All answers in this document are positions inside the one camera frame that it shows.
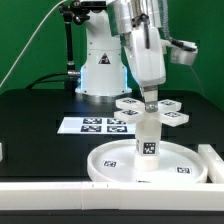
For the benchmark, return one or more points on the white right fence bar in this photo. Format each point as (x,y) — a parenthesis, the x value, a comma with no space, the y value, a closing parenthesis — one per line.
(214,163)

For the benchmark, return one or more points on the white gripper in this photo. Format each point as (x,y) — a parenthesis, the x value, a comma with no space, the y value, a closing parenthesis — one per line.
(147,65)

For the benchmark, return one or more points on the white round table top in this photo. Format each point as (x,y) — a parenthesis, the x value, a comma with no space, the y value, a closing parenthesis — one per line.
(119,161)

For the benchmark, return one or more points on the white left fence bar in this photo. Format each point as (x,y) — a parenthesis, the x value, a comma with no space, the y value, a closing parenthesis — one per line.
(1,152)

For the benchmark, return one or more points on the white marker sheet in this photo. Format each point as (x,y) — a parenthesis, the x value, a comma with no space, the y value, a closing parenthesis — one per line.
(95,125)

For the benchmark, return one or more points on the black camera on mount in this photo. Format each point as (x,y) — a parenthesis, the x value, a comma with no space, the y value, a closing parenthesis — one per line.
(90,4)

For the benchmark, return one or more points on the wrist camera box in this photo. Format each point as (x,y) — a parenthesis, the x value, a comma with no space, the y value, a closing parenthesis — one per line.
(183,52)

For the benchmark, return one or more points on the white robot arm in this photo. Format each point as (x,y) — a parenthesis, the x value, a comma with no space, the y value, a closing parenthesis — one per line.
(122,38)

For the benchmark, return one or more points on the white front fence bar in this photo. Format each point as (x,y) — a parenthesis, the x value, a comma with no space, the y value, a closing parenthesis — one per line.
(121,196)

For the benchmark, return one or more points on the white fence bar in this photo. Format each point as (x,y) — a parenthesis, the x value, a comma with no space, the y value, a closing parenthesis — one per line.
(121,196)
(214,163)
(1,152)

